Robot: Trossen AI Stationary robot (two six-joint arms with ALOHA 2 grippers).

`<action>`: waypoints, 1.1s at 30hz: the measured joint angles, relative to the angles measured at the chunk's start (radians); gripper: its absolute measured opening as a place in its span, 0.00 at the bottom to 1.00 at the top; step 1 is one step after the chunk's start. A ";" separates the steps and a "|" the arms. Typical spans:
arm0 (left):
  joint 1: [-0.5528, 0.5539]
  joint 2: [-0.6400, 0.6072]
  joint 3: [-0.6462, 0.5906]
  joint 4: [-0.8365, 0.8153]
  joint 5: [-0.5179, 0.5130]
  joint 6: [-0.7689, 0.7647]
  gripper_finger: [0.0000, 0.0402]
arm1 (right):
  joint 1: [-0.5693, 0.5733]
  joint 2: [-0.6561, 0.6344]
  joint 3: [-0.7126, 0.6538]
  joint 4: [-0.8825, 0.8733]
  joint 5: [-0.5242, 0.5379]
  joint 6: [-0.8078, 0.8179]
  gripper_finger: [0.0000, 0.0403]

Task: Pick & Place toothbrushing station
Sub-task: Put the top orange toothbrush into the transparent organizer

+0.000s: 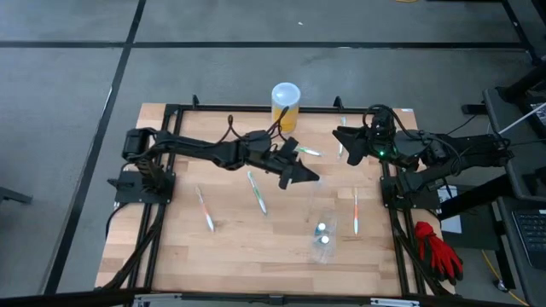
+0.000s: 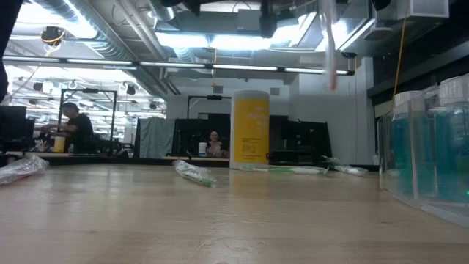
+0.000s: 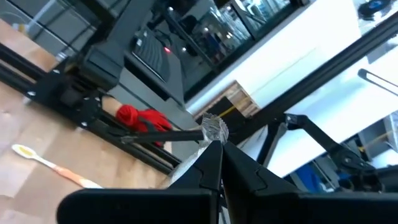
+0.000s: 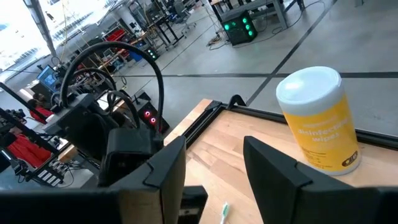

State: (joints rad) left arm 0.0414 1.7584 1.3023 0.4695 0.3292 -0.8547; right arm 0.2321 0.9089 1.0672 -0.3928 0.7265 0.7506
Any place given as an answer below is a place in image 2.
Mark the green white toothbrush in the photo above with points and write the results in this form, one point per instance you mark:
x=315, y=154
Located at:
x=350, y=170
x=286, y=170
x=194, y=173

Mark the orange white toothbrush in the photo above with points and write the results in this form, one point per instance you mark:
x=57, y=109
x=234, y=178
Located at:
x=22, y=168
x=331, y=55

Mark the small blue mouthwash bottle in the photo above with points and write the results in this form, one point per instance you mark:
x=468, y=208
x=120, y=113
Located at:
x=403, y=146

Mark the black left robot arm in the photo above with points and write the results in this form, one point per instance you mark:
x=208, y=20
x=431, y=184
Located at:
x=5, y=36

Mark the yellow label wipes canister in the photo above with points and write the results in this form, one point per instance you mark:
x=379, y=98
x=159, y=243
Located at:
x=251, y=128

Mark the person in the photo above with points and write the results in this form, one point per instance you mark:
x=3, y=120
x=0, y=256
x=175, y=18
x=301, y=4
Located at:
x=78, y=128
x=215, y=144

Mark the white cylindrical container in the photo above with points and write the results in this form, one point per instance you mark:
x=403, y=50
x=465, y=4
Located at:
x=202, y=149

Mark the black workstation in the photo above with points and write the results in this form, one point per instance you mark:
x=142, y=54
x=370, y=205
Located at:
x=300, y=139

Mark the grey cover cloth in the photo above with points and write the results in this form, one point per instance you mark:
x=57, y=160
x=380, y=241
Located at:
x=154, y=137

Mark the ceiling light bar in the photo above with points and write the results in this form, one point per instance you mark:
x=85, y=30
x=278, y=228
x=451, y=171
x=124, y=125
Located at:
x=176, y=65

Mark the yellow container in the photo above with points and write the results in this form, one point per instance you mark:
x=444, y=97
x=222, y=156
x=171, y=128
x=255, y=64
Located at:
x=59, y=144

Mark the clear plastic organizer tray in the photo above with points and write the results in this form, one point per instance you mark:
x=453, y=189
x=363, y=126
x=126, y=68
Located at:
x=439, y=210

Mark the black monitor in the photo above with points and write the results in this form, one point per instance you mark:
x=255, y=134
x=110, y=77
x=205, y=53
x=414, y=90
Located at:
x=12, y=126

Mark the white ceiling unit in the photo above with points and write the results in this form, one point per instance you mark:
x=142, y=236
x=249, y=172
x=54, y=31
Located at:
x=425, y=8

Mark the black rig frame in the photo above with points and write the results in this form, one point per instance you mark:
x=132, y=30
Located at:
x=88, y=90
x=214, y=97

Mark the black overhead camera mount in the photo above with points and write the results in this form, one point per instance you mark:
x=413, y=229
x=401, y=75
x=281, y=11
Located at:
x=267, y=20

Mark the black aluminium table frame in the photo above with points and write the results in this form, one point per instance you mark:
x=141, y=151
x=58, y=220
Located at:
x=110, y=160

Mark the silver ventilation duct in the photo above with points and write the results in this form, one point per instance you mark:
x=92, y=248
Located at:
x=91, y=33

